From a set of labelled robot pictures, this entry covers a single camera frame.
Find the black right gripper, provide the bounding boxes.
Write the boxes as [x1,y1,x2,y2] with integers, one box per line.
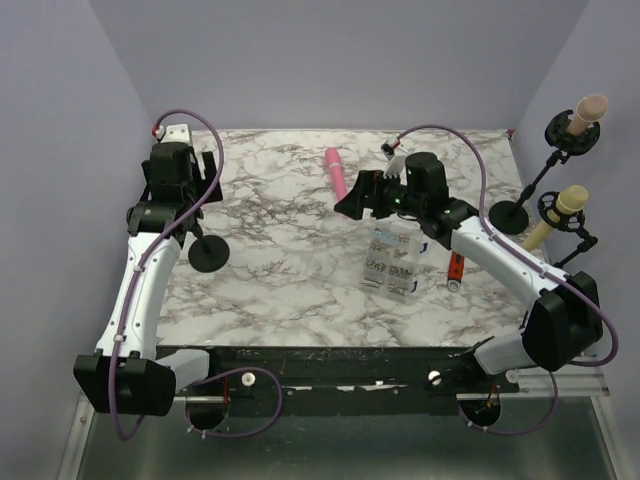
[335,169,425,220]

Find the black round-base microphone stand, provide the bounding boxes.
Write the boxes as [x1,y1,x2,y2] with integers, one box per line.
[188,222,230,273]

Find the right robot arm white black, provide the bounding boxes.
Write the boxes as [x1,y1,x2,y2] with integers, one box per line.
[334,152,603,392]

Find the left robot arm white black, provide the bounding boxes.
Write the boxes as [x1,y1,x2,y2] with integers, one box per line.
[73,140,230,416]

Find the yellow toy microphone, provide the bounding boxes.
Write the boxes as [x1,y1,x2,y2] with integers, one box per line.
[521,185,589,251]

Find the beige pink toy microphone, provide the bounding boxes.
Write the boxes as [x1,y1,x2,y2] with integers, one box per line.
[566,94,609,136]

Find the clear plastic screw box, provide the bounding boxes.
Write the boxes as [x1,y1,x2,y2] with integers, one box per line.
[359,226,429,303]

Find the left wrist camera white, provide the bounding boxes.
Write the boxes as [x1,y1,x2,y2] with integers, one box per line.
[152,124,193,146]

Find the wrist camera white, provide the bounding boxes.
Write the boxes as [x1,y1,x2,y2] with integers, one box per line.
[380,137,405,179]
[152,124,193,146]

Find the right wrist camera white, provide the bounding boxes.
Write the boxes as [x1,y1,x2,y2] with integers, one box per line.
[380,137,405,179]

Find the orange handled adjustable wrench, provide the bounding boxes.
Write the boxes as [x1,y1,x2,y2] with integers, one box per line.
[447,251,465,292]

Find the black stand with shock mount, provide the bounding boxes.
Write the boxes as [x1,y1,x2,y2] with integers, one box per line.
[488,107,602,236]

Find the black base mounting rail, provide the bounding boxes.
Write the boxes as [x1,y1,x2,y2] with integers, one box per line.
[187,346,519,418]

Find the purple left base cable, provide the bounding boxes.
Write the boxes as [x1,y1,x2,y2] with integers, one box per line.
[185,367,285,441]

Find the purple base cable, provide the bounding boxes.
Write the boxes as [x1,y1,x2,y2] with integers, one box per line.
[457,369,560,434]
[185,367,285,441]

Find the black tripod stand shock mount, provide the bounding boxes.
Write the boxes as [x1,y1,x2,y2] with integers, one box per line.
[549,190,599,271]

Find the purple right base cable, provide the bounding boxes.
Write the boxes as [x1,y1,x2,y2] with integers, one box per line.
[457,369,560,434]

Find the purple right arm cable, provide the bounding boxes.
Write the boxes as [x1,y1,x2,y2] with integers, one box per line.
[394,123,620,366]

